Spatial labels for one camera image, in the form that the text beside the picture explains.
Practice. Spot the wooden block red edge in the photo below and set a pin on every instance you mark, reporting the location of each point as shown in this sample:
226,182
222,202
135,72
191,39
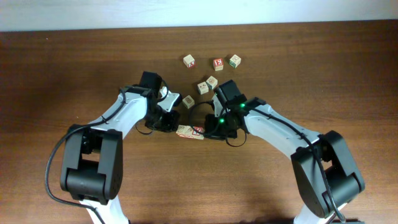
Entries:
188,132

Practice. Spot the wooden block pineapple picture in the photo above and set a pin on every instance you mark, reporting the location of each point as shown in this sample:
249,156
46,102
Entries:
188,102

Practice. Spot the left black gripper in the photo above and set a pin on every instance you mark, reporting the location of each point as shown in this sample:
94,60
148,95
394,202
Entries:
170,124

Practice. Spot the wooden block red bottom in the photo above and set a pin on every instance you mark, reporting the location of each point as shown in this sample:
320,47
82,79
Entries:
181,130

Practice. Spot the wooden block blue S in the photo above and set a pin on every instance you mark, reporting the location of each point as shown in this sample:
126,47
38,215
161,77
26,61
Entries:
202,88

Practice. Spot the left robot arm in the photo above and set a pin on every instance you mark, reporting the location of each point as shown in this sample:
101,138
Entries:
92,167

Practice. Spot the wooden block green side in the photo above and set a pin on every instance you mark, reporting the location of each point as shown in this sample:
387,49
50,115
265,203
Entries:
235,61

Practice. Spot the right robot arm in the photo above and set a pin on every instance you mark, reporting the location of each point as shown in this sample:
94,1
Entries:
326,174

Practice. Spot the wooden block shell picture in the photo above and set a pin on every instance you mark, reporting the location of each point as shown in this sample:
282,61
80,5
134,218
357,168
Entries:
211,82

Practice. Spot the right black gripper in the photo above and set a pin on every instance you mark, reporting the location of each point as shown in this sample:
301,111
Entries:
216,130

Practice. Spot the red letter V block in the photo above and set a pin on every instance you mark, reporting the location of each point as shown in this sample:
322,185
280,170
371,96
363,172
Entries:
197,132

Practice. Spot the wooden block red side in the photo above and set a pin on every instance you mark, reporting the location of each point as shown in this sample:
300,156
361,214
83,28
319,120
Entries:
189,61

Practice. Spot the red letter E block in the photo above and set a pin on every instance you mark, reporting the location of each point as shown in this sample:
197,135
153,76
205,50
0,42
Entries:
218,64

